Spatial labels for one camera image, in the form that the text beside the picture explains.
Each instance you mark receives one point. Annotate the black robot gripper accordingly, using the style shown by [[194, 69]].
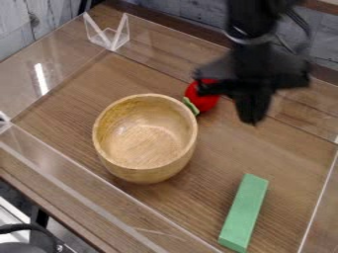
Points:
[[249, 73]]

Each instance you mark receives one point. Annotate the green rectangular block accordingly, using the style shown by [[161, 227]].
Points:
[[242, 217]]

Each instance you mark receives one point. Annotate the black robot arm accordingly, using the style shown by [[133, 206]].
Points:
[[253, 20]]

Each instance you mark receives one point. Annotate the light wooden bowl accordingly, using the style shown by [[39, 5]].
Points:
[[145, 137]]

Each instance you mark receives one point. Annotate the red plush strawberry toy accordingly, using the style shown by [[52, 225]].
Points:
[[199, 104]]

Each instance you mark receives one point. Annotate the black metal table leg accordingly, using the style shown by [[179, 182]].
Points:
[[39, 217]]

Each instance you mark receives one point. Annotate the clear acrylic corner bracket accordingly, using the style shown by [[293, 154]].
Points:
[[109, 38]]

